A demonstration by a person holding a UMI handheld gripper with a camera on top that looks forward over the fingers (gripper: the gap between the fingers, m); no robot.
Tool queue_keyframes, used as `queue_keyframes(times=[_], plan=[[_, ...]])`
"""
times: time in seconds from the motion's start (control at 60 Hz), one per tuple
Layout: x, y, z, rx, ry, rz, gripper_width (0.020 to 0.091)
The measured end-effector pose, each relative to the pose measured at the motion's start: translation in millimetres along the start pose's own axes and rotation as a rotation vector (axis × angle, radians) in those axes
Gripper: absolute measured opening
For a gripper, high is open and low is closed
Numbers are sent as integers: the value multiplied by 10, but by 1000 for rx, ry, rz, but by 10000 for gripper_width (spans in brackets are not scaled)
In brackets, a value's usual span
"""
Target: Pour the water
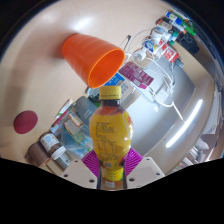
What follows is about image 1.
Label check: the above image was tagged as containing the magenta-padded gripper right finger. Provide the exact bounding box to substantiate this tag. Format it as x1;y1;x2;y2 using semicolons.
123;148;166;190

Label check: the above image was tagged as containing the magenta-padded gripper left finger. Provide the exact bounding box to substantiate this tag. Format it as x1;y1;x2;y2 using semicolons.
60;149;101;190

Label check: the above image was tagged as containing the yellow drink bottle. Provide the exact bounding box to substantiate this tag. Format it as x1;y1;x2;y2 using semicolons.
88;85;135;190

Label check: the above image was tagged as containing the white under-shelf light bar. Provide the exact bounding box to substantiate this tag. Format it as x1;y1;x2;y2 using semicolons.
165;98;204;149

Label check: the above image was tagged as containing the flat round red coaster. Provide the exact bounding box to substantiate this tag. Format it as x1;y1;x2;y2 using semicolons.
13;110;39;135

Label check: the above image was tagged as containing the blue and white carton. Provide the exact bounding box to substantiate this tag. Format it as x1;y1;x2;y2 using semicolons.
87;72;134;101

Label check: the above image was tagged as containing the magenta snack packet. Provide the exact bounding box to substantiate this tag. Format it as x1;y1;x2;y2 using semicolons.
118;61;155;90

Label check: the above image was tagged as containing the orange plastic cup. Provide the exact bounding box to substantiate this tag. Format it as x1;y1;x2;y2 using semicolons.
61;33;126;89

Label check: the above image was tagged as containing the red and white canister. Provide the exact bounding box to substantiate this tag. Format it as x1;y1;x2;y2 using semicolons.
159;41;180;64

